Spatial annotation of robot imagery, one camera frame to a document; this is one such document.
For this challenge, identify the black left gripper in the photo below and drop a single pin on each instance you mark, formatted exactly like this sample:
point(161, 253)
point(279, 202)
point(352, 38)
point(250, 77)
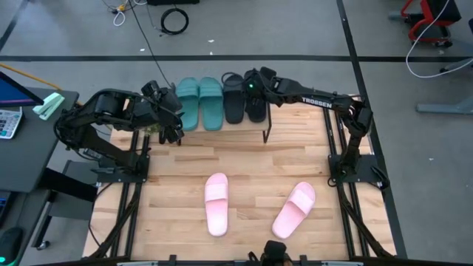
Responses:
point(170, 111)

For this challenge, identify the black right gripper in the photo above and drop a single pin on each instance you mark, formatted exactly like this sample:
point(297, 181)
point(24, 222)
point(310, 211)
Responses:
point(266, 75)

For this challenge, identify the green rubber slide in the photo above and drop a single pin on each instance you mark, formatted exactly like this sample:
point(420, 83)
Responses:
point(188, 107)
point(211, 107)

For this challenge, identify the black rubber slide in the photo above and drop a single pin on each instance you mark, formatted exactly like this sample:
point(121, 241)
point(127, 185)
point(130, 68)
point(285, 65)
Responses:
point(233, 107)
point(256, 112)

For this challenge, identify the wooden shelf with black frame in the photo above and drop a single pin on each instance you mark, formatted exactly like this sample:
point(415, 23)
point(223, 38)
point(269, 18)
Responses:
point(236, 128)

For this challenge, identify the pink rubber slide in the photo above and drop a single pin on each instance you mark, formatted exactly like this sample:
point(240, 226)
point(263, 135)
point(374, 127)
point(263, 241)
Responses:
point(217, 207)
point(292, 214)

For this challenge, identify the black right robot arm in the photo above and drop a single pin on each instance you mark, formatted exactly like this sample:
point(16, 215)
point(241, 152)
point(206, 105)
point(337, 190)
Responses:
point(318, 101)

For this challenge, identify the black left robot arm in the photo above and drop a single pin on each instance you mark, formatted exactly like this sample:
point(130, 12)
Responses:
point(111, 107)

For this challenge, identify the green potted plant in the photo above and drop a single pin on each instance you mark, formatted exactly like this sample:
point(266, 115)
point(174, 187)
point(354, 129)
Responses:
point(153, 128)

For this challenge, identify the black desk leg base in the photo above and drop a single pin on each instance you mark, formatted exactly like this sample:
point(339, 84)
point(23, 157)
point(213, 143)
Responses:
point(70, 184)

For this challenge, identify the black floor box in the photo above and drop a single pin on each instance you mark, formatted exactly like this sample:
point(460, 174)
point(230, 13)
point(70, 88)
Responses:
point(173, 1)

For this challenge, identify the mint green stapler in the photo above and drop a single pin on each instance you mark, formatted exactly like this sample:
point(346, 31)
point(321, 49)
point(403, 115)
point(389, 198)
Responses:
point(48, 105)

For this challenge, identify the black office desk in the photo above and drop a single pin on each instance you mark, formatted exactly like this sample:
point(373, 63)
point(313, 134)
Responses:
point(22, 162)

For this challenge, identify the red and black cart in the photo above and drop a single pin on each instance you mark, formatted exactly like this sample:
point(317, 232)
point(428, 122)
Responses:
point(414, 31)

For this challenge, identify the computer monitor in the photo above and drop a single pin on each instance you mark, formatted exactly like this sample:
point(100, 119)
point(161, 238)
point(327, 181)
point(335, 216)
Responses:
point(15, 94)

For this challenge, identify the white desk calculator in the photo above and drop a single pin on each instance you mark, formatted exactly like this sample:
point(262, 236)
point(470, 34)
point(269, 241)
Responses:
point(7, 123)

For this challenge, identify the grey table leg base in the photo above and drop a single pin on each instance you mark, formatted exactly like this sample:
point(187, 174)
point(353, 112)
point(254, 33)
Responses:
point(443, 108)

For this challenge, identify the black computer mouse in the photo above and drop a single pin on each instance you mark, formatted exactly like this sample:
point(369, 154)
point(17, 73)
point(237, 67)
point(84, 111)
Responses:
point(10, 244)

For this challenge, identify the white light bar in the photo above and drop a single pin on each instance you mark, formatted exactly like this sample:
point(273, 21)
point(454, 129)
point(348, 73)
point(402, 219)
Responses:
point(341, 263)

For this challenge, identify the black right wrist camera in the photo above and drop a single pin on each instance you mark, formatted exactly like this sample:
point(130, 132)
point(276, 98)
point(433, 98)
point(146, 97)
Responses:
point(251, 86)

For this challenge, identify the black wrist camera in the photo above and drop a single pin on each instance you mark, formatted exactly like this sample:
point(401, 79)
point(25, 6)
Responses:
point(150, 88)
point(251, 86)

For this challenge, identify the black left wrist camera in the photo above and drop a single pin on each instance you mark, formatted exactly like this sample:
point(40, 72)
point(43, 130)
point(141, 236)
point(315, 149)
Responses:
point(150, 88)

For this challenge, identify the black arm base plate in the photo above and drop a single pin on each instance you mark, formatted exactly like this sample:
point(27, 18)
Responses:
point(369, 170)
point(111, 176)

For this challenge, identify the black aluminium table frame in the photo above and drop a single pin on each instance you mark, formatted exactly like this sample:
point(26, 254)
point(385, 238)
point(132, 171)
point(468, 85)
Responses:
point(345, 221)

